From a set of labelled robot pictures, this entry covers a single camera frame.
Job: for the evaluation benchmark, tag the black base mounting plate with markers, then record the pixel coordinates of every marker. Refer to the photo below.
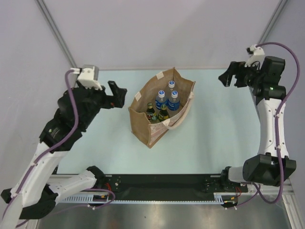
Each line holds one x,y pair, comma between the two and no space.
164,187

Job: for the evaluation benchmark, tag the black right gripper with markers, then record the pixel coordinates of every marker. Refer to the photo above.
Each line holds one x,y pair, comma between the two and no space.
234,68

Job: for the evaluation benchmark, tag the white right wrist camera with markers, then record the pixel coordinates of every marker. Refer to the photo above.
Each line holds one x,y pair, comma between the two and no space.
256,54

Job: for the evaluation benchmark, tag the green Perrier glass bottle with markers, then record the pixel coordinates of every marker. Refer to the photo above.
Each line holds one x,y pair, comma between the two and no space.
150,112

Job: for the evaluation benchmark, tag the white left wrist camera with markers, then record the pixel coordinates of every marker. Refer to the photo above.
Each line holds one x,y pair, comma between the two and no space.
87,76

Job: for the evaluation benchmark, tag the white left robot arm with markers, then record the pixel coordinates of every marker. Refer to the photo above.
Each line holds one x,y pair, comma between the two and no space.
33,197

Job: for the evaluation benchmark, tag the blue cap plastic bottle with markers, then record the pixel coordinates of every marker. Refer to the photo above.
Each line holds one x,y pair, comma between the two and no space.
171,86

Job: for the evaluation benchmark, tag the blue label water bottle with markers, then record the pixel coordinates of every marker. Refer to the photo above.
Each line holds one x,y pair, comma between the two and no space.
160,99

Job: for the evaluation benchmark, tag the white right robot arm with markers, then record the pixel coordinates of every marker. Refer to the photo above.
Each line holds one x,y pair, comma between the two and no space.
272,165

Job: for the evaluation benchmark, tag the tan canvas jute bag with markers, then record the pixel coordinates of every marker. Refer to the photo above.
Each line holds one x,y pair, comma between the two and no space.
150,132

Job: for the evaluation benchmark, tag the aluminium frame rail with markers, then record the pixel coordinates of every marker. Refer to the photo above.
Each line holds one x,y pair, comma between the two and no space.
166,188

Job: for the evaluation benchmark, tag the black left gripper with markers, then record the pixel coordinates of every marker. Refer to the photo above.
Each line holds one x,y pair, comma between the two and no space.
118,94

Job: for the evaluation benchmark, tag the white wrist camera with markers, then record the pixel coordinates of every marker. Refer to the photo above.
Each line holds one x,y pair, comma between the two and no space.
256,54
87,76

